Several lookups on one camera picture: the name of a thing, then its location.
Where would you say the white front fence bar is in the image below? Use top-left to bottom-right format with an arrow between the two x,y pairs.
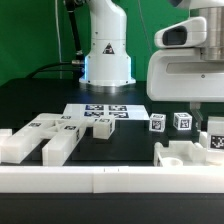
0,166 -> 224,193

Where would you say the white left fence block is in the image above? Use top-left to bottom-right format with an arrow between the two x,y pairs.
0,129 -> 12,146

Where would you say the white thin cable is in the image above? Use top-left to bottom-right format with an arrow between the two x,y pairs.
54,0 -> 64,63

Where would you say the white fence bar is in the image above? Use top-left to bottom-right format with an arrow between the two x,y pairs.
0,166 -> 224,193
199,131 -> 207,148

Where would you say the white chair seat part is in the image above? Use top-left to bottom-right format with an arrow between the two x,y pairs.
153,139 -> 224,167

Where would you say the white fiducial marker sheet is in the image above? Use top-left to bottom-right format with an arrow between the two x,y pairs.
63,104 -> 149,120

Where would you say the white tagged cube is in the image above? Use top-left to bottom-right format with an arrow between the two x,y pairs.
173,112 -> 192,130
149,113 -> 166,132

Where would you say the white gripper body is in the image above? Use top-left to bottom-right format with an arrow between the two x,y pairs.
147,48 -> 224,102

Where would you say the black cable bundle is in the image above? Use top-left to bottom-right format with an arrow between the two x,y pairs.
25,0 -> 86,80

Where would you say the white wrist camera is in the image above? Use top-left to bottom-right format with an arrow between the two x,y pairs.
154,16 -> 207,49

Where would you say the white tagged cube right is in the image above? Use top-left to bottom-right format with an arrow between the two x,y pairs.
173,112 -> 192,130

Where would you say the white tagged cube left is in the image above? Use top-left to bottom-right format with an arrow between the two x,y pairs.
149,113 -> 166,132

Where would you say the white chair back part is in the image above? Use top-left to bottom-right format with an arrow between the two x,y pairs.
0,113 -> 96,166

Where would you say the white right fence bar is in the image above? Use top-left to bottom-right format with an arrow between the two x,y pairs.
199,131 -> 207,148

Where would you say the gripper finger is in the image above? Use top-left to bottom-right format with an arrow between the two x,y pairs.
190,102 -> 203,130

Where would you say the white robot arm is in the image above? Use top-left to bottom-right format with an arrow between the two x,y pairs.
79,0 -> 224,121

